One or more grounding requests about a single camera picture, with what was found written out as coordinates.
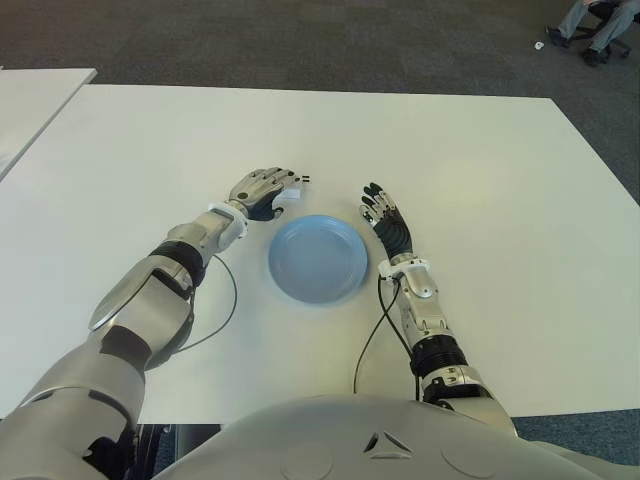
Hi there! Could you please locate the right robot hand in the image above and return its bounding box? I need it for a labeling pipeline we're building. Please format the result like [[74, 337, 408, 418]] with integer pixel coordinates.
[[357, 181, 415, 261]]

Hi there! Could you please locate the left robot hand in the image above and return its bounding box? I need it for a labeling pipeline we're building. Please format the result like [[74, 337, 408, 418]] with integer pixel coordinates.
[[227, 167, 312, 222]]

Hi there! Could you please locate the white charger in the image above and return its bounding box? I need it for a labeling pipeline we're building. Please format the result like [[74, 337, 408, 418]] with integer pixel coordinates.
[[273, 187, 304, 207]]

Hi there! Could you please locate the blue plate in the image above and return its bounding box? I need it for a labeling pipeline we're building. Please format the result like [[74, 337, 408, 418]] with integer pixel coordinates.
[[267, 214, 370, 305]]

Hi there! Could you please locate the grey robot torso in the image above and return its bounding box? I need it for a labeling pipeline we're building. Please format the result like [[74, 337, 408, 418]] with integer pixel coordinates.
[[154, 393, 616, 480]]

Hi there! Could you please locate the white side table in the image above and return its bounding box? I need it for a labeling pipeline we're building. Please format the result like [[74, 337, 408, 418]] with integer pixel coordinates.
[[0, 68, 97, 181]]

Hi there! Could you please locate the dark stand under table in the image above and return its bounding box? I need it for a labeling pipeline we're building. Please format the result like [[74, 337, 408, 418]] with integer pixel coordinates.
[[137, 423, 222, 480]]

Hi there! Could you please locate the black office chair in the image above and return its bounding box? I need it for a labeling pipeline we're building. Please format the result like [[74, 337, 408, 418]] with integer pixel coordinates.
[[569, 0, 632, 59]]

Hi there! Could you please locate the seated person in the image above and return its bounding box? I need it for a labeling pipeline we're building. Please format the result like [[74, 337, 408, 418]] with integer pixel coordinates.
[[547, 0, 640, 66]]

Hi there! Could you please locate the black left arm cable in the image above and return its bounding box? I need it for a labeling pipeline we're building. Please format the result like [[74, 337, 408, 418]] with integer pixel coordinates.
[[169, 255, 238, 361]]

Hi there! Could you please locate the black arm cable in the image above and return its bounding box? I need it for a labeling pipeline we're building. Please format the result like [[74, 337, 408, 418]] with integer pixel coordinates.
[[169, 255, 238, 361], [352, 275, 426, 401]]

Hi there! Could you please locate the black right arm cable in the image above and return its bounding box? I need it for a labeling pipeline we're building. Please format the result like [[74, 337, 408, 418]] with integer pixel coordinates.
[[352, 275, 426, 401]]

